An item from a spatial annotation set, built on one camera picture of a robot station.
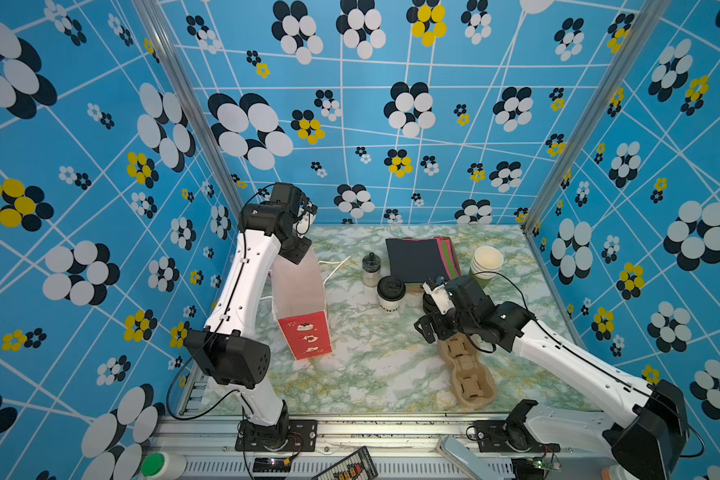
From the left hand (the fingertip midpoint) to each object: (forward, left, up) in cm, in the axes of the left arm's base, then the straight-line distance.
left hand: (292, 246), depth 79 cm
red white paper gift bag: (0, +3, -28) cm, 28 cm away
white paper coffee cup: (-6, -27, -22) cm, 35 cm away
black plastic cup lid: (-3, -27, -15) cm, 31 cm away
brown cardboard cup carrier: (-28, -48, -24) cm, 61 cm away
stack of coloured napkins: (+11, -38, -20) cm, 45 cm away
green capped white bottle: (-46, +23, -18) cm, 55 cm away
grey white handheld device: (-44, -42, -22) cm, 65 cm away
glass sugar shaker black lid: (+7, -21, -17) cm, 28 cm away
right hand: (-14, -37, -13) cm, 42 cm away
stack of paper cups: (+5, -57, -13) cm, 58 cm away
